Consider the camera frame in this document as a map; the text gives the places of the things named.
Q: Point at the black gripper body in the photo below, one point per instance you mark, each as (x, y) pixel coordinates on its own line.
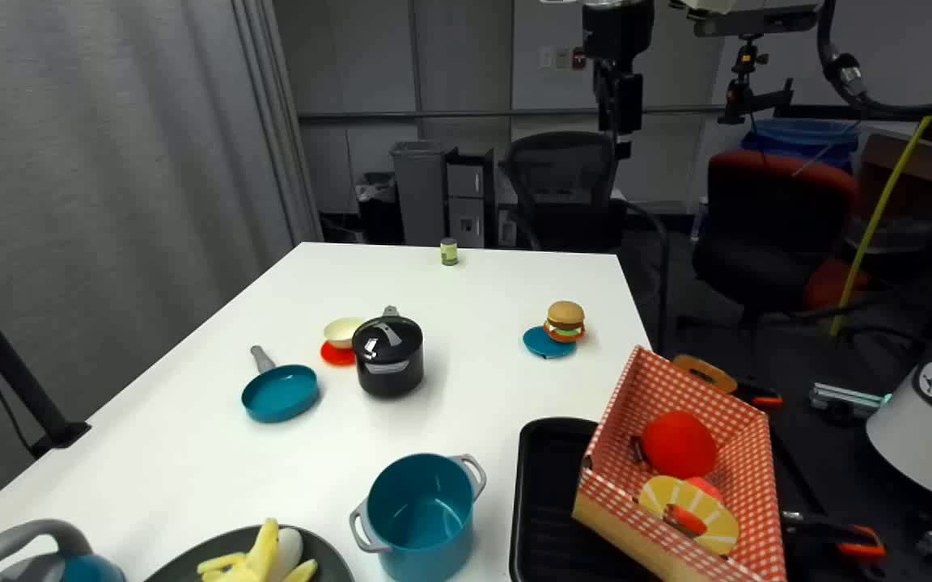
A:
(617, 85)

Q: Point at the glass pot lid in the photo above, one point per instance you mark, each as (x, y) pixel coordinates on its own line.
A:
(381, 342)

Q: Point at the black toy pot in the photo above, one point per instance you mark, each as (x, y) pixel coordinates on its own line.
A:
(391, 380)

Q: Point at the teal toy pot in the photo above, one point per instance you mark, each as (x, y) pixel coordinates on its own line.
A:
(422, 538)

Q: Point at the black mesh office chair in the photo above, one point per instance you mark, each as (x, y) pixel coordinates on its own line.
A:
(565, 180)

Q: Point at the blue plastic bin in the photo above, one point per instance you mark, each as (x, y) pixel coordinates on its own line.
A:
(801, 140)

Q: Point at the red black office chair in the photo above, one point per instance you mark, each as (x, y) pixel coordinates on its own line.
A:
(767, 229)

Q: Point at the toy burger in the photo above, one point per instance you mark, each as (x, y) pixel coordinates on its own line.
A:
(565, 322)

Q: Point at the small green toy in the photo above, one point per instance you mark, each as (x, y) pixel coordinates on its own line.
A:
(449, 253)

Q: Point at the brown wooden desk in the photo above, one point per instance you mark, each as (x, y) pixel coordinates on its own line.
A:
(921, 161)

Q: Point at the orange black clamp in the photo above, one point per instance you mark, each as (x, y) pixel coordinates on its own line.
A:
(848, 542)
(758, 397)

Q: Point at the red round toy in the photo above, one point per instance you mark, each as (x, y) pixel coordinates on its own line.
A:
(681, 444)

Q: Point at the cream toy bowl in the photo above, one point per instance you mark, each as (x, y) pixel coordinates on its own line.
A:
(342, 327)

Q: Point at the red toy plate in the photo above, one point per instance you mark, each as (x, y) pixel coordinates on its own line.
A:
(333, 356)

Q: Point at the black baking tray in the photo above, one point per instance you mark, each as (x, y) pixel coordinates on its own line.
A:
(549, 506)

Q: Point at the red checkered basket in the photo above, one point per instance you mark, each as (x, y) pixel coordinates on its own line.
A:
(749, 506)

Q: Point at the yellow toy fruit slice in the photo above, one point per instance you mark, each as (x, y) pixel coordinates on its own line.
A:
(719, 528)

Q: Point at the teal toy frying pan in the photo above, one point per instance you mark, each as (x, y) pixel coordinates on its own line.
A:
(281, 396)

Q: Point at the grey curtain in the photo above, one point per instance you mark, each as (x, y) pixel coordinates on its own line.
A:
(110, 161)

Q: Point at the green bowl with fruit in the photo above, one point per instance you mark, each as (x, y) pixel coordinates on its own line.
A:
(330, 559)

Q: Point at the yellow toy banana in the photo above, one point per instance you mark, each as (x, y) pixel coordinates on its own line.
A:
(264, 550)

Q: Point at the black tripod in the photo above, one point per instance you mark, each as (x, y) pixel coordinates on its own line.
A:
(2, 359)

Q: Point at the teal toy kettle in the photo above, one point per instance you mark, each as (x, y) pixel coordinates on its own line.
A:
(14, 542)

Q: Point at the black stereo camera on mount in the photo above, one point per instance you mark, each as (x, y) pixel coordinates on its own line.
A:
(744, 59)

